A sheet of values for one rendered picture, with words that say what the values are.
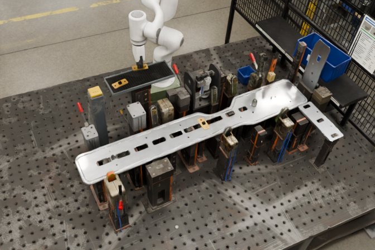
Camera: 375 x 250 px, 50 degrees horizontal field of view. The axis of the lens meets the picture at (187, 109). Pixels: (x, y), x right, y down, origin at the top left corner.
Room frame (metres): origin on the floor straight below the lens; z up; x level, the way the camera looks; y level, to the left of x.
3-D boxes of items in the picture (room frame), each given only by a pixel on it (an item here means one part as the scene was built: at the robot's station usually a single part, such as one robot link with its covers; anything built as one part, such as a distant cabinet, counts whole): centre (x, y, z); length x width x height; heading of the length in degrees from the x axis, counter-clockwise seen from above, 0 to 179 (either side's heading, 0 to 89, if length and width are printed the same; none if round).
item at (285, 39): (2.08, -0.76, 1.01); 0.90 x 0.22 x 0.03; 32
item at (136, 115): (1.40, 0.27, 0.90); 0.13 x 0.10 x 0.41; 32
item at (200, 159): (1.45, -0.09, 0.84); 0.13 x 0.05 x 0.29; 32
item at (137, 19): (1.61, 0.28, 1.49); 0.09 x 0.08 x 0.13; 71
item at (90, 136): (1.27, 0.49, 0.88); 0.11 x 0.10 x 0.36; 32
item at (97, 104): (1.46, 0.50, 0.92); 0.08 x 0.08 x 0.44; 32
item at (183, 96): (1.59, 0.04, 0.89); 0.13 x 0.11 x 0.38; 32
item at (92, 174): (1.42, -0.08, 1.00); 1.38 x 0.22 x 0.02; 122
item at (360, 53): (1.89, -1.01, 1.30); 0.23 x 0.02 x 0.31; 32
